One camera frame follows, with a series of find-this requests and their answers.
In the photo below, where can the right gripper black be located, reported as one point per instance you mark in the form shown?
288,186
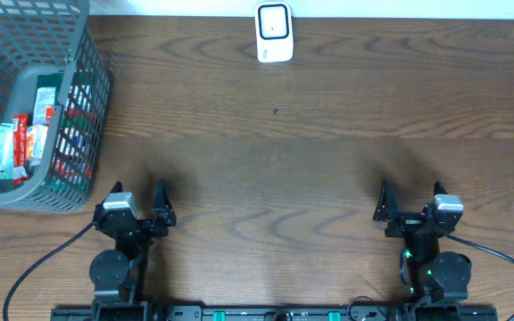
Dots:
388,209

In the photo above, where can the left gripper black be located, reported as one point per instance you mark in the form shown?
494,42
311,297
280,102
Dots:
161,223

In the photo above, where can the small orange juice box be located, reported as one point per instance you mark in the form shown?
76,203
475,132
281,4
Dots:
35,143

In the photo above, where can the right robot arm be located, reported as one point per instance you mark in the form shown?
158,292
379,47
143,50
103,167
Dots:
438,280

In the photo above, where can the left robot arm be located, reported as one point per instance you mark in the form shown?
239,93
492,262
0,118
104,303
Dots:
118,275

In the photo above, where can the white barcode scanner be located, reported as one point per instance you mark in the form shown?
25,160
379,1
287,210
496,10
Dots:
274,32

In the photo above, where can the white label packet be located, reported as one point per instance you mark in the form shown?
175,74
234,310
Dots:
43,109

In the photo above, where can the red snack stick packet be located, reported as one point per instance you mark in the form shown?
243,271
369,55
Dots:
20,124

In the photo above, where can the pale green wipes packet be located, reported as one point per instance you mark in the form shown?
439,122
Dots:
6,151

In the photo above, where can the green snack packet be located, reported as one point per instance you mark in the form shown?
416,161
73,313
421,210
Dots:
50,80

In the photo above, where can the grey plastic mesh basket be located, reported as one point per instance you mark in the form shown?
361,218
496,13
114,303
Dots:
45,37

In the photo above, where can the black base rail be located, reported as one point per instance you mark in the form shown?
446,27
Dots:
361,312

